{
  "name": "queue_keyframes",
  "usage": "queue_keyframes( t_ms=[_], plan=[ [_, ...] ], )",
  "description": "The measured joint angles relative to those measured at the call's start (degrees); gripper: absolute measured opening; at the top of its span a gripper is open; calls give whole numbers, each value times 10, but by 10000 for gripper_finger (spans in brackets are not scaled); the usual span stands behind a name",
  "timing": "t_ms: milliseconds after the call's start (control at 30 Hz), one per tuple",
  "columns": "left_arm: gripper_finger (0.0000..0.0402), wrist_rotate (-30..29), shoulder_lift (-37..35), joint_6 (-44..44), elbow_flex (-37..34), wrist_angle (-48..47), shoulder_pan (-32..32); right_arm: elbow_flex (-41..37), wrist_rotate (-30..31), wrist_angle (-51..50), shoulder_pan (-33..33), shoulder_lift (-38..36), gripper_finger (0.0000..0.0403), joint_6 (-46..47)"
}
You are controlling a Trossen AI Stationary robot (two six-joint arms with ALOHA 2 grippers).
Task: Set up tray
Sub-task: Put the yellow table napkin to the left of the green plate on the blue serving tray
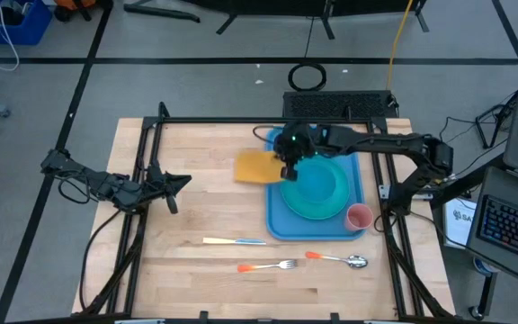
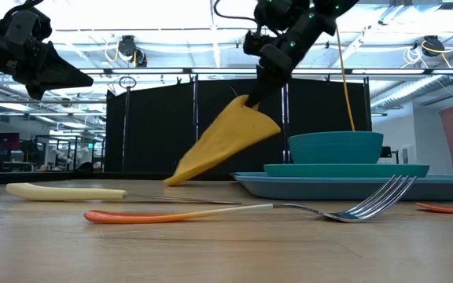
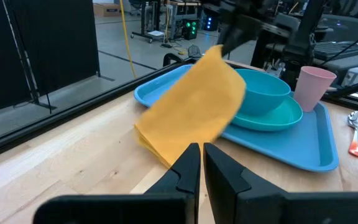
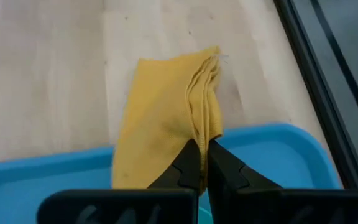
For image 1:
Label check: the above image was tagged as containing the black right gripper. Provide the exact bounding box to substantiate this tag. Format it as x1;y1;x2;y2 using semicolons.
272;121;317;182

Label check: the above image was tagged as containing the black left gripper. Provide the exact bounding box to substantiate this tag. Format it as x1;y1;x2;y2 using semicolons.
144;161;192;216

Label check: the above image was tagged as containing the yellow cloth napkin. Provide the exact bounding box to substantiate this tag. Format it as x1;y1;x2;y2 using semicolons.
233;148;288;185

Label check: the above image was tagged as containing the teal plate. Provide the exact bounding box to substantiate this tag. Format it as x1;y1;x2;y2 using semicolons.
279;155;351;221

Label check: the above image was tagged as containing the cream-handled knife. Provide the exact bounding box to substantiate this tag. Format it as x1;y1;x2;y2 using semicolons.
201;236;268;247

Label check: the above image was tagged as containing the pink cup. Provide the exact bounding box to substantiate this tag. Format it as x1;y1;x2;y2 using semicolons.
344;202;374;233

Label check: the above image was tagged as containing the orange-handled fork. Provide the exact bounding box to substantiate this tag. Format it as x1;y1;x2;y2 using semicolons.
237;258;299;275

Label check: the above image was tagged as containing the orange-handled spoon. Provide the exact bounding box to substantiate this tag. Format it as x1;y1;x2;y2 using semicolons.
304;250;370;270

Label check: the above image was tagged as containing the blue plastic tray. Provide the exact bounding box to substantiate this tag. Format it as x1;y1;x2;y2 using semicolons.
263;125;369;242

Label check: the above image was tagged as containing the black computer case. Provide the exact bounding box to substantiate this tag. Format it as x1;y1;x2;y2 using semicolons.
281;89;399;120

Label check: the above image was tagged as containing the silver mounting plate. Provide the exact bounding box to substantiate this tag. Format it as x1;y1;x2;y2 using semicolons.
378;184;433;200

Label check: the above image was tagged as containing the black floor bar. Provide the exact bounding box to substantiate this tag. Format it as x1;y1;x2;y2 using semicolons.
122;3;202;24

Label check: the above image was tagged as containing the black laptop cart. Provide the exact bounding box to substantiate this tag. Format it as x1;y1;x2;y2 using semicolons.
428;151;510;321

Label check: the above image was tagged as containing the white paper sheet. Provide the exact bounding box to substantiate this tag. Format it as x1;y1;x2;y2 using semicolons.
442;196;479;249

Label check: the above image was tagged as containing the black floor stand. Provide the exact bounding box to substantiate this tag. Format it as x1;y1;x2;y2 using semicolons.
474;89;518;150

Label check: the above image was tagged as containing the orange and black object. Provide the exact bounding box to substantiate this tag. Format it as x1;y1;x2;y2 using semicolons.
53;0;107;23

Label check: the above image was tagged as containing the blue storage bin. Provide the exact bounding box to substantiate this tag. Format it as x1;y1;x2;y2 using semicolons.
0;0;54;46

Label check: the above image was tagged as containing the grey laptop with blue keyboard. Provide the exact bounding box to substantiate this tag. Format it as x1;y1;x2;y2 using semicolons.
465;165;518;290

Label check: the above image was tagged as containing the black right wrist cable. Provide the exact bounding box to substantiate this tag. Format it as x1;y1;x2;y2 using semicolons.
253;124;282;145

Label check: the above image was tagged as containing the black metal table frame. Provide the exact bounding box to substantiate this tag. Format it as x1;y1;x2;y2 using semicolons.
78;101;456;324

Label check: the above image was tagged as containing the coiled black cable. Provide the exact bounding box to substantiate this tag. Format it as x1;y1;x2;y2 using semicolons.
287;61;328;93

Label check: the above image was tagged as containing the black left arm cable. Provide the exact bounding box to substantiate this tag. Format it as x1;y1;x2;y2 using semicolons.
78;207;123;311

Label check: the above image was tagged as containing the black floor cable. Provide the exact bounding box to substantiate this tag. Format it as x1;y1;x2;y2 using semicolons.
414;115;507;181

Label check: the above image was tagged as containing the yellow hanging cable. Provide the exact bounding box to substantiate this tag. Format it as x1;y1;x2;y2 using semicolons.
385;0;416;91

